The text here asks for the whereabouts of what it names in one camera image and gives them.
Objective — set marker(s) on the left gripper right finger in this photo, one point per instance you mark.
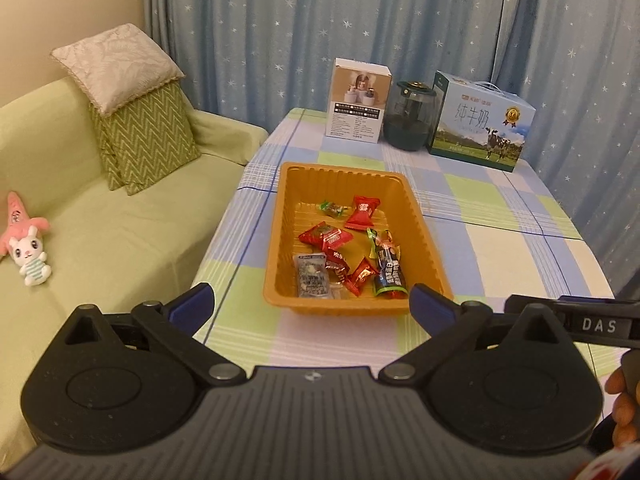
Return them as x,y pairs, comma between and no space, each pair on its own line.
511,383

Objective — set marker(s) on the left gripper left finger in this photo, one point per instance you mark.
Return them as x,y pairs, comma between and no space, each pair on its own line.
114,382

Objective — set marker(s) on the dark chocolate bar wrapper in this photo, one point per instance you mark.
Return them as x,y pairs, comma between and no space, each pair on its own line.
390,282

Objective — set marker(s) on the silver snack packet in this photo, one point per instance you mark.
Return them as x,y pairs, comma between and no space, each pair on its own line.
312,278

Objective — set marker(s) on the large red candy packet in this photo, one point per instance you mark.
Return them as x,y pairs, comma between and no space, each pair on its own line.
363,208

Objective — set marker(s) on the person's right hand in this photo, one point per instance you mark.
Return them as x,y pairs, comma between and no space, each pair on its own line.
624,408

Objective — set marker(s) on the checkered tablecloth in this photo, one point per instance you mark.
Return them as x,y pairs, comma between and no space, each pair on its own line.
499,234

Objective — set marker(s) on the green sofa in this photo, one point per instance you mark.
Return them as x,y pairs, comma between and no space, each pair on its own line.
105,247

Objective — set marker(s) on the pink plush toy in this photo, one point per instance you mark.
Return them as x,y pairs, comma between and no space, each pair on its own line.
22,242

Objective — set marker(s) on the blue milk carton box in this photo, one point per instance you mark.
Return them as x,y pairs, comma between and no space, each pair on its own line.
479,123

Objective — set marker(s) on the green zigzag cushion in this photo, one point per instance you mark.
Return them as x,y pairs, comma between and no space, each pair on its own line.
145,140

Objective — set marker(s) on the dark green glass jar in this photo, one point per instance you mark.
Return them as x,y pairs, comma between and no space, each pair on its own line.
409,120

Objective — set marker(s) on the beige cushion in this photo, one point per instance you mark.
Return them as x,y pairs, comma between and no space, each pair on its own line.
116,67

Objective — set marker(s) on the white product box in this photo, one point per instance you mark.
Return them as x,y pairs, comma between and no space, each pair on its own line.
357,100

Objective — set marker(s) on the blue star curtain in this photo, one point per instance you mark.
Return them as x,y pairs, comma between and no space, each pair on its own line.
575,61

